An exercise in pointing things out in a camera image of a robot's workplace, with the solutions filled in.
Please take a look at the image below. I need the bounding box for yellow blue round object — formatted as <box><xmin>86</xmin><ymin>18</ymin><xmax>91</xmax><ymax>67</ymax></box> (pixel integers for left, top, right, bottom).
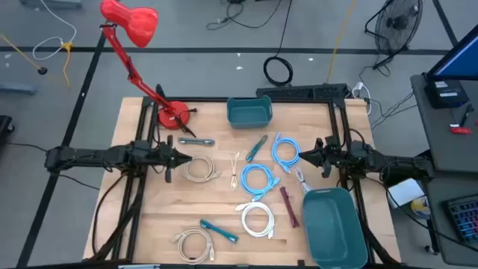
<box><xmin>410</xmin><ymin>195</ymin><xmax>432</xmax><ymax>220</ymax></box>

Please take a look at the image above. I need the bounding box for black pen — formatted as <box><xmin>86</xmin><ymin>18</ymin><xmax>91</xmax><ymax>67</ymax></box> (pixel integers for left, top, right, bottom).
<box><xmin>459</xmin><ymin>103</ymin><xmax>475</xmax><ymax>129</ymax></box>

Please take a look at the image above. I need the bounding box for white plug with cable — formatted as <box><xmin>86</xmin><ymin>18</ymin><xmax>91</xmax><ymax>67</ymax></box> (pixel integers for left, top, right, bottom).
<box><xmin>350</xmin><ymin>81</ymin><xmax>373</xmax><ymax>115</ymax></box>

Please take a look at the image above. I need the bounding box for black perforated bar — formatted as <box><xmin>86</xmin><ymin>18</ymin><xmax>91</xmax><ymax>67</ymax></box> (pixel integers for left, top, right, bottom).
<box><xmin>255</xmin><ymin>83</ymin><xmax>350</xmax><ymax>101</ymax></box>

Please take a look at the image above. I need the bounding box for large teal bin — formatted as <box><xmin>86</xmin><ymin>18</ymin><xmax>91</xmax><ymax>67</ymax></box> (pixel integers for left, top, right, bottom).
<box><xmin>302</xmin><ymin>187</ymin><xmax>369</xmax><ymax>269</ymax></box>

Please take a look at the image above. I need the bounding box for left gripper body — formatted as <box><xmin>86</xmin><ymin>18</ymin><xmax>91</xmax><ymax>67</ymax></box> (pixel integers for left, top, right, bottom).
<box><xmin>150</xmin><ymin>134</ymin><xmax>176</xmax><ymax>184</ymax></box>

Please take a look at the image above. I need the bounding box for white short cable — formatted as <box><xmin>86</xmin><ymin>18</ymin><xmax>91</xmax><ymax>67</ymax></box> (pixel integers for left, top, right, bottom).
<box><xmin>294</xmin><ymin>167</ymin><xmax>313</xmax><ymax>194</ymax></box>

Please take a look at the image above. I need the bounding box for computer monitor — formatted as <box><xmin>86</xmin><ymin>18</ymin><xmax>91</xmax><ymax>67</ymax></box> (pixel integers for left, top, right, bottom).
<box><xmin>426</xmin><ymin>24</ymin><xmax>478</xmax><ymax>81</ymax></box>

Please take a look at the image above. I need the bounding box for black box device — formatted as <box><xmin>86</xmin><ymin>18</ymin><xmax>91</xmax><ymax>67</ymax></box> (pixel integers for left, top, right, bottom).
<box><xmin>423</xmin><ymin>72</ymin><xmax>471</xmax><ymax>110</ymax></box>

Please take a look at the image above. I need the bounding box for black aluminium table frame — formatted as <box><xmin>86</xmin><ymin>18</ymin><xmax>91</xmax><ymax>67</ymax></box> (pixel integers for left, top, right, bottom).
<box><xmin>82</xmin><ymin>96</ymin><xmax>403</xmax><ymax>269</ymax></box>

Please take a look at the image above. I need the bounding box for white paper sheet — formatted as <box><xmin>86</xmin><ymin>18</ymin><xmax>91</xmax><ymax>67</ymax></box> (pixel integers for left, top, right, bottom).
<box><xmin>386</xmin><ymin>177</ymin><xmax>426</xmax><ymax>209</ymax></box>

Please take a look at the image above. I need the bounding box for keyboard with colourful keys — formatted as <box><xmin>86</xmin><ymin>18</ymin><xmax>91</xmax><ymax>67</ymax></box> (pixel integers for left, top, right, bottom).
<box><xmin>442</xmin><ymin>194</ymin><xmax>478</xmax><ymax>247</ymax></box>

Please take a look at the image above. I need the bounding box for blue cable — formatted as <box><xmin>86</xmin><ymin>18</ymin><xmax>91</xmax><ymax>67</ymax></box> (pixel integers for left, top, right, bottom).
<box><xmin>240</xmin><ymin>163</ymin><xmax>282</xmax><ymax>202</ymax></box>
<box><xmin>271</xmin><ymin>132</ymin><xmax>302</xmax><ymax>174</ymax></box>

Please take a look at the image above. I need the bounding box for red desk lamp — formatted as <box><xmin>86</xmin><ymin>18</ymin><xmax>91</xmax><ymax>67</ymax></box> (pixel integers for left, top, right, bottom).
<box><xmin>99</xmin><ymin>0</ymin><xmax>198</xmax><ymax>138</ymax></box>

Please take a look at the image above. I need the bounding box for yellow floor cable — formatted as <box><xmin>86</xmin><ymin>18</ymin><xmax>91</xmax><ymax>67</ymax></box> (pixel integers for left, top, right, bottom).
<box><xmin>0</xmin><ymin>34</ymin><xmax>72</xmax><ymax>87</ymax></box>

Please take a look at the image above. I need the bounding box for black coiled floor cable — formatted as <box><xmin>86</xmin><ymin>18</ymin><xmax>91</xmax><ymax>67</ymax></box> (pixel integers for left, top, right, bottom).
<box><xmin>262</xmin><ymin>0</ymin><xmax>294</xmax><ymax>87</ymax></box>

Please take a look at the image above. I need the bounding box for white floor cable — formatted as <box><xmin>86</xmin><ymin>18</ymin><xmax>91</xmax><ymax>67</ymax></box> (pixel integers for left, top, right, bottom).
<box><xmin>32</xmin><ymin>0</ymin><xmax>78</xmax><ymax>61</ymax></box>

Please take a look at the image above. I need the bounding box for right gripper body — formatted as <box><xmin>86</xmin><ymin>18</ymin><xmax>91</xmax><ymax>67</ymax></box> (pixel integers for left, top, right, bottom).
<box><xmin>315</xmin><ymin>136</ymin><xmax>343</xmax><ymax>179</ymax></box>

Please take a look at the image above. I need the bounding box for small teal bin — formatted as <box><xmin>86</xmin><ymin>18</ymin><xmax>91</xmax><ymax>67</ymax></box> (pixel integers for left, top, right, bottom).
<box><xmin>226</xmin><ymin>95</ymin><xmax>273</xmax><ymax>130</ymax></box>

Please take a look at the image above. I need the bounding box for beige cable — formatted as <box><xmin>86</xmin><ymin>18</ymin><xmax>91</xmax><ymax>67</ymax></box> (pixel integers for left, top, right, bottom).
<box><xmin>171</xmin><ymin>226</ymin><xmax>216</xmax><ymax>265</ymax></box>
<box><xmin>181</xmin><ymin>153</ymin><xmax>222</xmax><ymax>184</ymax></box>

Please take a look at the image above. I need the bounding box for thin cream short cable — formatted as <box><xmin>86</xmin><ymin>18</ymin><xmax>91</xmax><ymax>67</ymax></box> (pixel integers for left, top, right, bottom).
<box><xmin>229</xmin><ymin>150</ymin><xmax>240</xmax><ymax>191</ymax></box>

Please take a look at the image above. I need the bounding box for black tangled floor cable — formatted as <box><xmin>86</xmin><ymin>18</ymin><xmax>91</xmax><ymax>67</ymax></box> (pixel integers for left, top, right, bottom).
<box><xmin>206</xmin><ymin>0</ymin><xmax>285</xmax><ymax>31</ymax></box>

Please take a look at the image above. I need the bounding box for grey desk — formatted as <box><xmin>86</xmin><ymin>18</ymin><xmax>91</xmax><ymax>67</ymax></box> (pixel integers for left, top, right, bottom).
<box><xmin>420</xmin><ymin>170</ymin><xmax>478</xmax><ymax>267</ymax></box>
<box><xmin>409</xmin><ymin>73</ymin><xmax>478</xmax><ymax>174</ymax></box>

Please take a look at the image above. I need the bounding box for black floor fan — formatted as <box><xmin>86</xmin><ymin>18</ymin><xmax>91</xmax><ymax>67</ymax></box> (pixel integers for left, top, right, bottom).
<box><xmin>364</xmin><ymin>0</ymin><xmax>424</xmax><ymax>70</ymax></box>

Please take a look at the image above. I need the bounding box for grey furniture foot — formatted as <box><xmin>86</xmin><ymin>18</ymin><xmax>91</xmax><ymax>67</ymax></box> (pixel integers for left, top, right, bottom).
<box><xmin>0</xmin><ymin>82</ymin><xmax>37</xmax><ymax>96</ymax></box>

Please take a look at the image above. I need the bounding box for yellow hanging cable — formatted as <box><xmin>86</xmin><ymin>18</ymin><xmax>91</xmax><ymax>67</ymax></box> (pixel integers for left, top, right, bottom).
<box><xmin>326</xmin><ymin>0</ymin><xmax>356</xmax><ymax>84</ymax></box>

